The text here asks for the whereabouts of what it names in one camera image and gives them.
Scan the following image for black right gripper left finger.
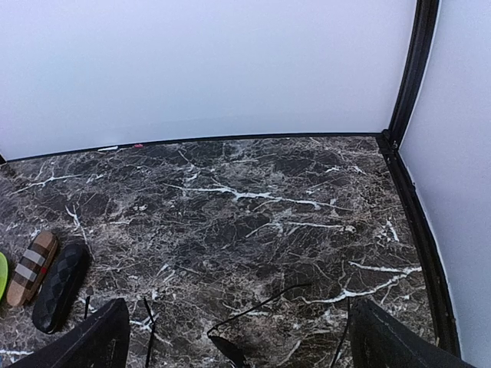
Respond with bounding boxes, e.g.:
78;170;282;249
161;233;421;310
12;298;130;368

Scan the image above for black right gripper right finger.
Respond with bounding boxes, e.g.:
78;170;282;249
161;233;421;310
349;299;470;368

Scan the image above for plaid brown glasses case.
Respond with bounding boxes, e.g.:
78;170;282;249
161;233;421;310
6;231;59;307

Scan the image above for black round sunglasses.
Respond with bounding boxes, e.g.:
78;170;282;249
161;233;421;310
139;282;351;367

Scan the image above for black quilted glasses case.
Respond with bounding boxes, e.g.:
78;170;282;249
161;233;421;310
32;242;91;334

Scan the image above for green plate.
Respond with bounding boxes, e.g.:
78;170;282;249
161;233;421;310
0;252;8;299

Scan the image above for black corner frame post right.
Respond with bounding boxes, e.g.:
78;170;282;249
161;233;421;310
376;1;461;357

